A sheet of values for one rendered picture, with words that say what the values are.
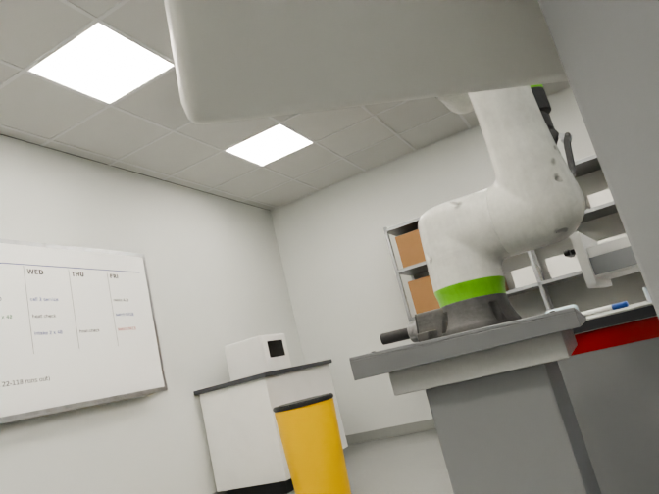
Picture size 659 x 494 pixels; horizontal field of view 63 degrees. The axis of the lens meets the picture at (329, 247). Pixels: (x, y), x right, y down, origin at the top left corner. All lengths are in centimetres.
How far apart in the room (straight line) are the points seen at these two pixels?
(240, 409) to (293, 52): 423
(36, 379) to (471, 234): 319
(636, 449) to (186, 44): 131
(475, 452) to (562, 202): 42
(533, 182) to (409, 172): 499
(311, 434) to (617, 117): 335
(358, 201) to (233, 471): 308
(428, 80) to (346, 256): 570
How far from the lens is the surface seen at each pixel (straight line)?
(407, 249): 530
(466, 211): 98
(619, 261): 116
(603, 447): 145
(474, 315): 96
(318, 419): 356
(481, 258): 99
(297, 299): 629
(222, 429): 462
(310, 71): 32
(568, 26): 30
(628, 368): 141
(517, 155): 95
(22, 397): 374
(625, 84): 28
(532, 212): 95
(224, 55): 31
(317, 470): 359
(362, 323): 594
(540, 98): 138
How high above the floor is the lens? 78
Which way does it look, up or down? 13 degrees up
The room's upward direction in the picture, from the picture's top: 14 degrees counter-clockwise
